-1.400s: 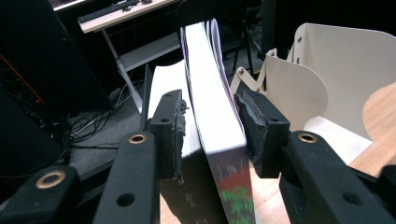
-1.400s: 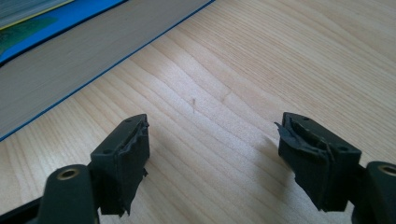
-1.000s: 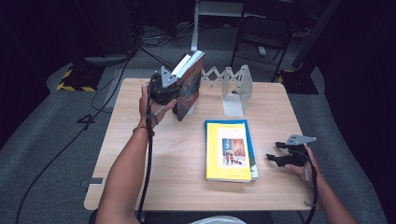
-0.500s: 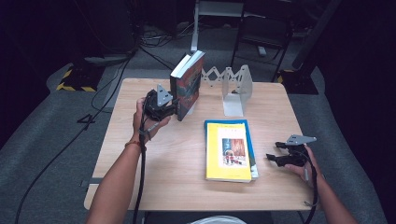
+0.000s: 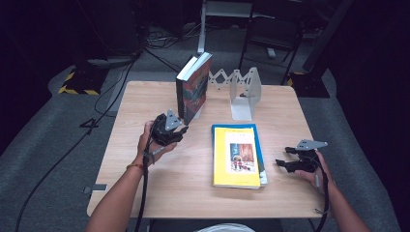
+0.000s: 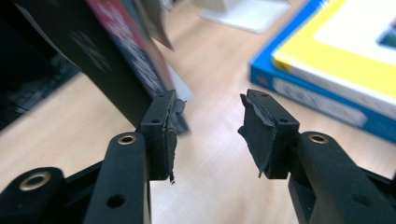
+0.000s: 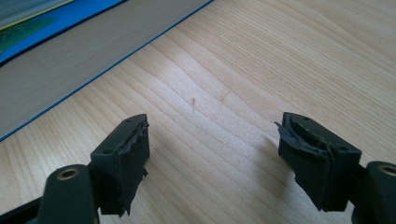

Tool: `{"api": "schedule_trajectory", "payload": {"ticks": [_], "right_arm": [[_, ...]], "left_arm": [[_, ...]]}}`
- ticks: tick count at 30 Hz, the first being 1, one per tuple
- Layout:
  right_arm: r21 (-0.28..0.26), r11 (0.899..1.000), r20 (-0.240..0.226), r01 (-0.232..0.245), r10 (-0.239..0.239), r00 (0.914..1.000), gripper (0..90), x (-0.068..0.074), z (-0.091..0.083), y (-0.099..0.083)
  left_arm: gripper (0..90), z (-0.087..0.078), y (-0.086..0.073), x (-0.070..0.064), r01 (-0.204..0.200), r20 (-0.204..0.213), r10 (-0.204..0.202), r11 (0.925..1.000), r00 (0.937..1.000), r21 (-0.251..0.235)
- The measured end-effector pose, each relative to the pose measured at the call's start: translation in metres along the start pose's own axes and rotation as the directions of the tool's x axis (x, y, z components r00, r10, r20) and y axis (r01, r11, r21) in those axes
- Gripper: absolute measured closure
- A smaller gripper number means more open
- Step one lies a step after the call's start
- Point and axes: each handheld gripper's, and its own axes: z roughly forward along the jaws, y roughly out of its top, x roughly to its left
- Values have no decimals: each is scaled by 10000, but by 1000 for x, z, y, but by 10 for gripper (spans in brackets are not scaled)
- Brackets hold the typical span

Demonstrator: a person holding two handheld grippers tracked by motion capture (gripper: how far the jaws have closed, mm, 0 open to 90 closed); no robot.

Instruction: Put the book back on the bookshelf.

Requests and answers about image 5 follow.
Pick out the person's left hand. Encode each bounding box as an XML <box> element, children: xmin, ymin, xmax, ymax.
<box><xmin>133</xmin><ymin>120</ymin><xmax>178</xmax><ymax>168</ymax></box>

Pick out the black slanted stand post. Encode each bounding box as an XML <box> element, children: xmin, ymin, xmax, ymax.
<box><xmin>303</xmin><ymin>0</ymin><xmax>354</xmax><ymax>72</ymax></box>

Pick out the person's right hand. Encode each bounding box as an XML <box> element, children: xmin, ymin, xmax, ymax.
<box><xmin>294</xmin><ymin>151</ymin><xmax>337</xmax><ymax>195</ymax></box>

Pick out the red string bracelet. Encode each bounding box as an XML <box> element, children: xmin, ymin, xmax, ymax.
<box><xmin>126</xmin><ymin>162</ymin><xmax>145</xmax><ymax>173</ymax></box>

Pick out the long black floor cable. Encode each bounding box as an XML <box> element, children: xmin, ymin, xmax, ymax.
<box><xmin>13</xmin><ymin>47</ymin><xmax>143</xmax><ymax>232</ymax></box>

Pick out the grey expandable metal book stand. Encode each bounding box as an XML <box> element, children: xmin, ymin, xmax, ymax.
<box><xmin>196</xmin><ymin>66</ymin><xmax>263</xmax><ymax>122</ymax></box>

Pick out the grey metal table bracket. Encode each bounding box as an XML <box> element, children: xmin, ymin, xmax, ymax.
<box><xmin>82</xmin><ymin>183</ymin><xmax>108</xmax><ymax>195</ymax></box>

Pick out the black hardcover book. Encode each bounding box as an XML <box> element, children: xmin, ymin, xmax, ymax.
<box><xmin>175</xmin><ymin>55</ymin><xmax>199</xmax><ymax>120</ymax></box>

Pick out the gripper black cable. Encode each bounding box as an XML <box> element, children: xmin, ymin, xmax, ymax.
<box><xmin>134</xmin><ymin>129</ymin><xmax>156</xmax><ymax>232</ymax></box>
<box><xmin>310</xmin><ymin>154</ymin><xmax>332</xmax><ymax>232</ymax></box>

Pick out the white desk frame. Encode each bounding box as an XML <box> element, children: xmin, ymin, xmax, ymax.
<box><xmin>196</xmin><ymin>0</ymin><xmax>254</xmax><ymax>56</ymax></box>

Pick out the black chair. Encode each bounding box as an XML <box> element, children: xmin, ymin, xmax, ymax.
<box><xmin>238</xmin><ymin>0</ymin><xmax>306</xmax><ymax>86</ymax></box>

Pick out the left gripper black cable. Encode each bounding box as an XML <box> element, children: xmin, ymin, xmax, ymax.
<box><xmin>134</xmin><ymin>129</ymin><xmax>156</xmax><ymax>232</ymax></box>

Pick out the person's white shirt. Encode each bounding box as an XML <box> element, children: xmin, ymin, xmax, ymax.
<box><xmin>192</xmin><ymin>222</ymin><xmax>255</xmax><ymax>232</ymax></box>

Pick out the bundle of floor cables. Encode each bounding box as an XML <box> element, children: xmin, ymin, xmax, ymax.
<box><xmin>141</xmin><ymin>22</ymin><xmax>201</xmax><ymax>75</ymax></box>

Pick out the blue book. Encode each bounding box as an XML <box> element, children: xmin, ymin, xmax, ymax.
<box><xmin>211</xmin><ymin>123</ymin><xmax>269</xmax><ymax>188</ymax></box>

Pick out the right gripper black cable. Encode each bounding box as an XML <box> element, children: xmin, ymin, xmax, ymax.
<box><xmin>310</xmin><ymin>154</ymin><xmax>332</xmax><ymax>232</ymax></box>

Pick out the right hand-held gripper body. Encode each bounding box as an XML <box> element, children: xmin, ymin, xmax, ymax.
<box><xmin>293</xmin><ymin>139</ymin><xmax>329</xmax><ymax>173</ymax></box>

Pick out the yellow book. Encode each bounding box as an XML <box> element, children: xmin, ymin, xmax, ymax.
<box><xmin>212</xmin><ymin>126</ymin><xmax>261</xmax><ymax>189</ymax></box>

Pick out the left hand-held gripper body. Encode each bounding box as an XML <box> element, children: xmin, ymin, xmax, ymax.
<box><xmin>151</xmin><ymin>109</ymin><xmax>183</xmax><ymax>147</ymax></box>

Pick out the red illustrated book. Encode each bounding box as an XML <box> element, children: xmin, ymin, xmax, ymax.
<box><xmin>182</xmin><ymin>51</ymin><xmax>214</xmax><ymax>126</ymax></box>

